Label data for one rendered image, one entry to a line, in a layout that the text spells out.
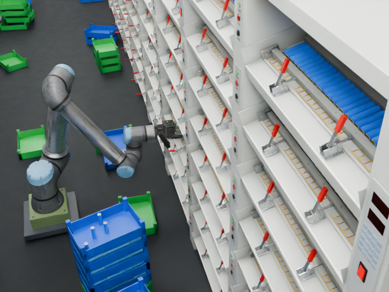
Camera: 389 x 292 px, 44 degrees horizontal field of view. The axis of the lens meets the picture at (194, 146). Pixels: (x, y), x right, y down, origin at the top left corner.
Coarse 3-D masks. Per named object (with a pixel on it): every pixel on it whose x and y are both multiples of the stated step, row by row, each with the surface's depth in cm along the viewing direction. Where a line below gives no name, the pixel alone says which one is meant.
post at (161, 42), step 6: (156, 0) 258; (156, 6) 260; (162, 6) 261; (156, 12) 262; (156, 24) 267; (162, 36) 271; (162, 42) 273; (156, 48) 282; (162, 66) 281; (162, 72) 283; (162, 78) 285; (162, 90) 290; (162, 96) 292; (162, 102) 296; (162, 114) 305; (168, 150) 316; (168, 156) 319; (168, 174) 328
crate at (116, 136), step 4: (124, 128) 349; (104, 132) 349; (108, 132) 350; (112, 132) 351; (116, 132) 352; (120, 132) 354; (108, 136) 352; (112, 136) 353; (116, 136) 353; (120, 136) 353; (112, 140) 350; (116, 140) 351; (120, 140) 351; (116, 144) 348; (120, 144) 349; (124, 144) 349; (120, 148) 346; (124, 148) 347; (104, 156) 341; (104, 160) 333; (108, 160) 339; (108, 164) 338; (112, 164) 332; (108, 168) 334; (112, 168) 336
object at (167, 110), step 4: (164, 108) 297; (168, 108) 298; (164, 112) 299; (168, 112) 299; (164, 116) 298; (168, 116) 296; (172, 116) 295; (176, 124) 288; (176, 140) 276; (180, 140) 275; (176, 144) 273; (180, 144) 272; (184, 144) 271; (180, 152) 266; (184, 156) 263; (184, 160) 260; (184, 164) 258
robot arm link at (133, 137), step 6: (138, 126) 264; (144, 126) 264; (126, 132) 260; (132, 132) 260; (138, 132) 261; (144, 132) 262; (126, 138) 260; (132, 138) 261; (138, 138) 262; (144, 138) 263; (132, 144) 263; (138, 144) 265
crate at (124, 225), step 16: (112, 208) 226; (128, 208) 229; (80, 224) 220; (96, 224) 223; (112, 224) 223; (128, 224) 222; (144, 224) 214; (80, 240) 215; (96, 240) 214; (112, 240) 208; (128, 240) 213
